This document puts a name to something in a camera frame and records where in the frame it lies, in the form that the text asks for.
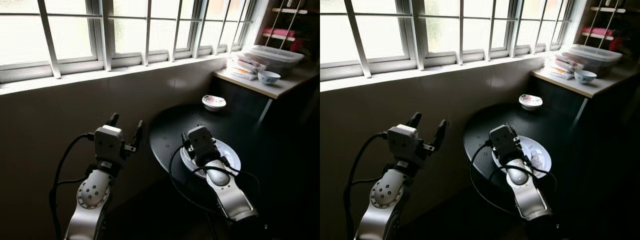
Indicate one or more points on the white ladder shelf rack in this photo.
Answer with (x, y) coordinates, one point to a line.
(607, 9)
(290, 10)

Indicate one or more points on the round black table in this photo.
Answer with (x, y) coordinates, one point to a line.
(167, 131)
(479, 131)

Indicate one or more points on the red object by shelf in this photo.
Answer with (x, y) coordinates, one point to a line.
(297, 45)
(616, 44)

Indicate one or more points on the white bowl with blue pattern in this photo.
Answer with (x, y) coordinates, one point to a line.
(269, 77)
(585, 77)

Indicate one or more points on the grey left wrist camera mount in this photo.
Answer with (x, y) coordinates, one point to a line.
(108, 142)
(402, 142)

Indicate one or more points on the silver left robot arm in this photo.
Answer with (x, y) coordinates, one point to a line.
(92, 196)
(384, 196)

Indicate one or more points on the clear plastic storage container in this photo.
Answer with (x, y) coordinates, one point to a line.
(595, 56)
(277, 57)

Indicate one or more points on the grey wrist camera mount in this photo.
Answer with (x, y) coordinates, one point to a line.
(108, 142)
(402, 142)
(502, 136)
(200, 137)

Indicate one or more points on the stack of white packets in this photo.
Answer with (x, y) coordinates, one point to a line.
(559, 67)
(242, 67)

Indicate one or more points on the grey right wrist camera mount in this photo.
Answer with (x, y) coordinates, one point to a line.
(200, 137)
(502, 136)

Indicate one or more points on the white barred window frame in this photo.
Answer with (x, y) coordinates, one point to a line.
(106, 35)
(419, 35)

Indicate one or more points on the small floral white bowl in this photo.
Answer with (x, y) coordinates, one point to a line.
(214, 102)
(531, 101)

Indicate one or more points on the white floral plate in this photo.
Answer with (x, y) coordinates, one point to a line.
(228, 154)
(539, 154)

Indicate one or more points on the pink folded towel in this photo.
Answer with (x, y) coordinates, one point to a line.
(597, 31)
(280, 32)

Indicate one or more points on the dark cabinet with wooden top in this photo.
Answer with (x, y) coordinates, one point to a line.
(596, 90)
(280, 90)

